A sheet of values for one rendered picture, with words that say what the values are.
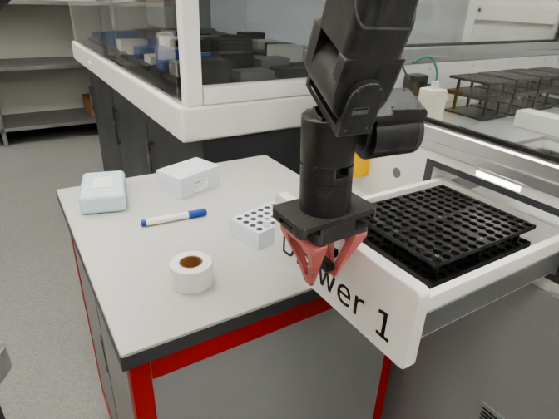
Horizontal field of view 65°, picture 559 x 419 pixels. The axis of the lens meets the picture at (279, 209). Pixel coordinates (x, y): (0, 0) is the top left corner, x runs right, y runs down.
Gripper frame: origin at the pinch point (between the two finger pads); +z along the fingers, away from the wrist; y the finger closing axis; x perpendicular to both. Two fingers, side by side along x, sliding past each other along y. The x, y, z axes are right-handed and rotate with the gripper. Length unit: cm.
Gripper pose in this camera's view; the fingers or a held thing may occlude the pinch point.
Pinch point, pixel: (320, 273)
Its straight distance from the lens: 54.2
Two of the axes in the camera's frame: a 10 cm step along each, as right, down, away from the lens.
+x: -5.1, -4.0, 7.6
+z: 0.0, 8.9, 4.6
